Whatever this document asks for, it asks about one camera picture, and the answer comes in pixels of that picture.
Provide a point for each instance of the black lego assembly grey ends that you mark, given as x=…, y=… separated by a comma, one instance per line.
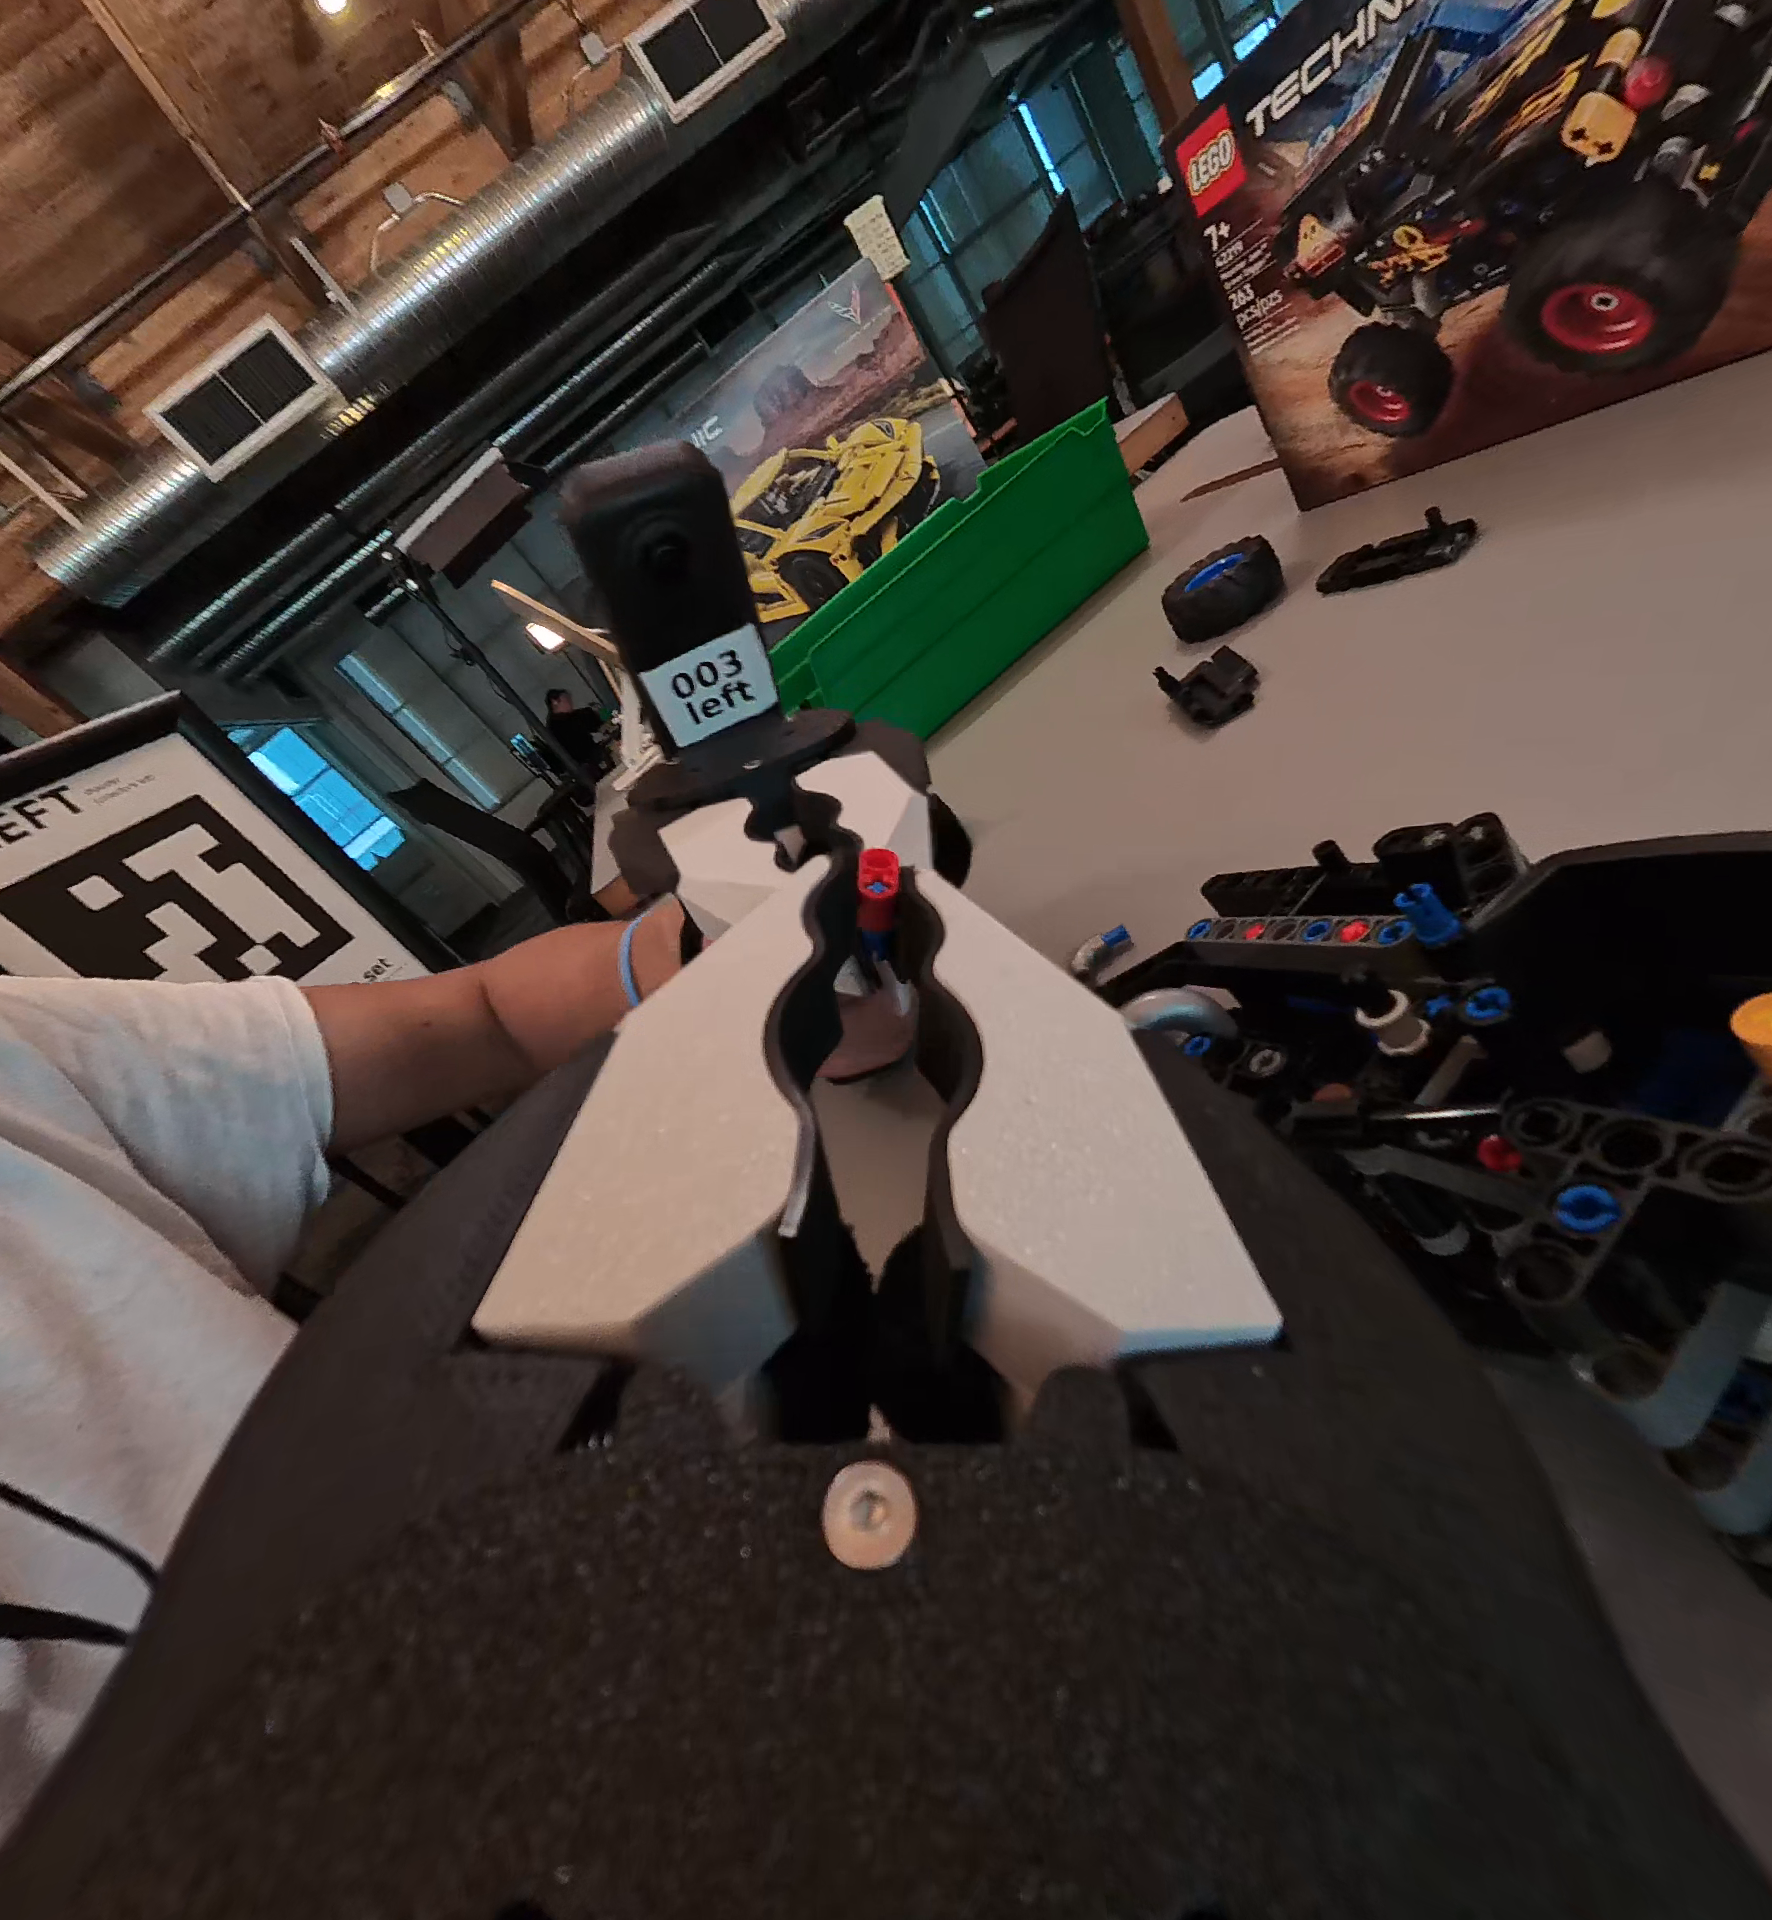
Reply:
x=1397, y=553

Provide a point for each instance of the yellow car toy box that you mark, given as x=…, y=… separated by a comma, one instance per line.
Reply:
x=826, y=494

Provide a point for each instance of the black lego wheel blue rim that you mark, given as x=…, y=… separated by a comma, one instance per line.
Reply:
x=1224, y=588

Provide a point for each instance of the grey lego elbow blue pin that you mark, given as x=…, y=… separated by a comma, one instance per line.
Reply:
x=1105, y=950

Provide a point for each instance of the blue wristband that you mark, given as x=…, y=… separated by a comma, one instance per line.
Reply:
x=631, y=960

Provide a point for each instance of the green plastic bin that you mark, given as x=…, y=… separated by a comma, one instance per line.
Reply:
x=977, y=600

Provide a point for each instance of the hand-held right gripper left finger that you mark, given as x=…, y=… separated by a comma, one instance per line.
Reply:
x=631, y=1201

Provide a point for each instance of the partly built lego truck model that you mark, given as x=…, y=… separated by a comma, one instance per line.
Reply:
x=1577, y=1170

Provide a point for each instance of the black lego bracket assembly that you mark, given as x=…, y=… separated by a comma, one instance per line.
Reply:
x=1208, y=687

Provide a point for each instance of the small red grey lego assembly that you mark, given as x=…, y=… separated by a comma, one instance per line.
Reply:
x=876, y=873

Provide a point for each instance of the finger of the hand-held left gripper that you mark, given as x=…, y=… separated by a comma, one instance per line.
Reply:
x=879, y=802
x=729, y=870

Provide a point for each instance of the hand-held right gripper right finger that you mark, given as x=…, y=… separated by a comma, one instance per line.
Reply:
x=1096, y=1201

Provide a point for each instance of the black white marker sign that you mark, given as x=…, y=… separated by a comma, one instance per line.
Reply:
x=150, y=900

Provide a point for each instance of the silver ventilation duct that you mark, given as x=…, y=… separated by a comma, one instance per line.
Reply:
x=451, y=255

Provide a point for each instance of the monster truck toy box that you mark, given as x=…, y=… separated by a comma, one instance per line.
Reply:
x=1500, y=300

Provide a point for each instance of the white air vent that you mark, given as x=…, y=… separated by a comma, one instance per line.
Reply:
x=706, y=45
x=240, y=398

